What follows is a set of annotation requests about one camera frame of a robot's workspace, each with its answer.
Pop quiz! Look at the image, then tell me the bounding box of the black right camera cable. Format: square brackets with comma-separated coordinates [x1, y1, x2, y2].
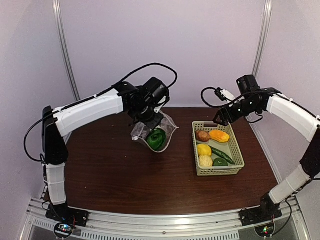
[200, 86, 226, 110]

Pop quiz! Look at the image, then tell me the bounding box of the beige walnut toy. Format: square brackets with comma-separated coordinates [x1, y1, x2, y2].
[198, 155, 214, 168]

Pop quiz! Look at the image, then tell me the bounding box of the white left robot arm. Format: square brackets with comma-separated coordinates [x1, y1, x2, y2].
[42, 77, 170, 222]

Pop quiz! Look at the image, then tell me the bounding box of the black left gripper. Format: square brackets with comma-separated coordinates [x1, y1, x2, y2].
[131, 102, 164, 130]

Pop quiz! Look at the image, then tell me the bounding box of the aluminium front rail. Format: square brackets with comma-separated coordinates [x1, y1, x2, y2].
[24, 197, 308, 240]

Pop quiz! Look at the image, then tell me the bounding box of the brown potato toy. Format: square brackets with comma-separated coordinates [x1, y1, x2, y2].
[195, 130, 211, 143]

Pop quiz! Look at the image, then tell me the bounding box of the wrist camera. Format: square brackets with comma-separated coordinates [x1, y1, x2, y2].
[214, 87, 235, 102]
[153, 96, 170, 113]

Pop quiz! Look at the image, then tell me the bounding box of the green pepper toy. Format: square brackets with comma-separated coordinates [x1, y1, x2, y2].
[213, 157, 229, 167]

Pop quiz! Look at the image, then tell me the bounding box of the orange mango slice toy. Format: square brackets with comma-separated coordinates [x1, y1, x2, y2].
[209, 129, 230, 143]

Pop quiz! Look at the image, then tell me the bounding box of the right aluminium corner post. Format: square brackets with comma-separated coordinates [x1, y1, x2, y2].
[252, 0, 273, 78]

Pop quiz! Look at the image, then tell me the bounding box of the dark green cucumber toy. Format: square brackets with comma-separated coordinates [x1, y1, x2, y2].
[210, 147, 236, 165]

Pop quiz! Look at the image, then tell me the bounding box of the yellow lemon toy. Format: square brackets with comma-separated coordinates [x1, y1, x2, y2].
[196, 143, 212, 157]

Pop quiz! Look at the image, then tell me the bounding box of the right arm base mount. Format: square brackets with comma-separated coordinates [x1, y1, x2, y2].
[238, 205, 282, 227]

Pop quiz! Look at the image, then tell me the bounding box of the green bok choy toy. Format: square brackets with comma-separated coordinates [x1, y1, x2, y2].
[145, 128, 167, 151]

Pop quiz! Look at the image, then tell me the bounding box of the pale green perforated basket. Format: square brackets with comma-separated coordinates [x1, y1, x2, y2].
[192, 121, 245, 177]

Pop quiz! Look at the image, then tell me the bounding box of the circuit board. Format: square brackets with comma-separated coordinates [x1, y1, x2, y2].
[53, 222, 76, 239]
[254, 223, 275, 238]

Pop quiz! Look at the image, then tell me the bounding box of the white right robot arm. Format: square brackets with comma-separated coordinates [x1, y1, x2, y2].
[213, 75, 320, 221]

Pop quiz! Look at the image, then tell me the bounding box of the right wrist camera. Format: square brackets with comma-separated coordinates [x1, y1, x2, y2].
[214, 87, 235, 102]

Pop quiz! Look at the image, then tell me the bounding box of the right circuit board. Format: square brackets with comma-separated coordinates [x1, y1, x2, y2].
[254, 223, 275, 238]

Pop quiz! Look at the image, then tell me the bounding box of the left circuit board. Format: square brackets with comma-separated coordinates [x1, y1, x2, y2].
[53, 222, 76, 239]

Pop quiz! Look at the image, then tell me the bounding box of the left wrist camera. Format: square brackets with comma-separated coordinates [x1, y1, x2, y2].
[153, 96, 170, 113]

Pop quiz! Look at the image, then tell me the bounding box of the left aluminium corner post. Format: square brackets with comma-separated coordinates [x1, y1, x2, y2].
[52, 0, 81, 101]

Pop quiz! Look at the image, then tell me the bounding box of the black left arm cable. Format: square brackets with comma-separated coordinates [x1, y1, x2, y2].
[23, 62, 178, 163]

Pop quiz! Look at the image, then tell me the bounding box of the aluminium corner post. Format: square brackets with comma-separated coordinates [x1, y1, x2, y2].
[52, 0, 81, 101]
[252, 0, 273, 78]

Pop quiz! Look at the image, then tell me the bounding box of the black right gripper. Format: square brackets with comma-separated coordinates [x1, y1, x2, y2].
[213, 97, 261, 126]

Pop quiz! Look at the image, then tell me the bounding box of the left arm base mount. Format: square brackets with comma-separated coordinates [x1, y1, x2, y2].
[45, 203, 89, 227]

